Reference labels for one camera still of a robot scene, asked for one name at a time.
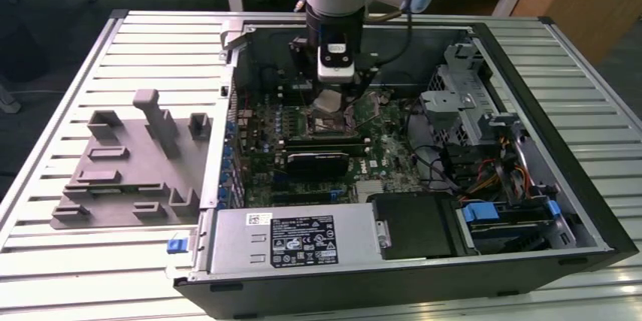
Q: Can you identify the silver CPU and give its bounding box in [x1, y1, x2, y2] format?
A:
[312, 89, 345, 114]

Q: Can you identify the metal socket cover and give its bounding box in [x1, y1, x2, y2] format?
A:
[345, 89, 397, 131]

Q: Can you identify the CPU socket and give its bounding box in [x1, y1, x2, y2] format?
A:
[299, 104, 363, 141]

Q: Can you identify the metal drive cage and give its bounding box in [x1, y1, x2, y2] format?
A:
[417, 44, 507, 153]

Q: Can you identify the black graphics card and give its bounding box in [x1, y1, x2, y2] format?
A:
[284, 150, 351, 183]

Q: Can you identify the green motherboard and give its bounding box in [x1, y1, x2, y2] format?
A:
[228, 80, 427, 209]

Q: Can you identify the silver finned heat sink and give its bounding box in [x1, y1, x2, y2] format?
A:
[353, 180, 385, 201]

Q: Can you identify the brown wooden cabinet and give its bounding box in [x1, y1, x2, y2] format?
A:
[514, 0, 642, 68]

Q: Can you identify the grey parts rack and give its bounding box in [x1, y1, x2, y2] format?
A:
[49, 89, 215, 231]

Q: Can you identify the black plastic shroud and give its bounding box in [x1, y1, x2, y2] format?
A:
[367, 192, 455, 261]

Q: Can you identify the blue disk carrier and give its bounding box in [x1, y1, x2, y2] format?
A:
[462, 203, 502, 223]

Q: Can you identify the green RAM stick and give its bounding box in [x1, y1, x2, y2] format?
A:
[86, 184, 163, 191]

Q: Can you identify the silver power supply unit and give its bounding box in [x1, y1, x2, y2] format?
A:
[199, 202, 393, 276]

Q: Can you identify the blue case latch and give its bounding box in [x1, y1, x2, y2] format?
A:
[167, 233, 191, 255]

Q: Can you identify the grey metal leg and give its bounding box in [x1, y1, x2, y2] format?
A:
[0, 72, 22, 114]

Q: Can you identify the black PC case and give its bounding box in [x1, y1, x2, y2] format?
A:
[164, 19, 640, 320]

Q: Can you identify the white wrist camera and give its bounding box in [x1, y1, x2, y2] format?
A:
[315, 42, 356, 84]

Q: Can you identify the grey plastic bracket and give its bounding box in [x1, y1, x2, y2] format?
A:
[478, 112, 527, 138]

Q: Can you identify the coloured wire bundle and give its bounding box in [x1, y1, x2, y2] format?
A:
[468, 136, 535, 196]

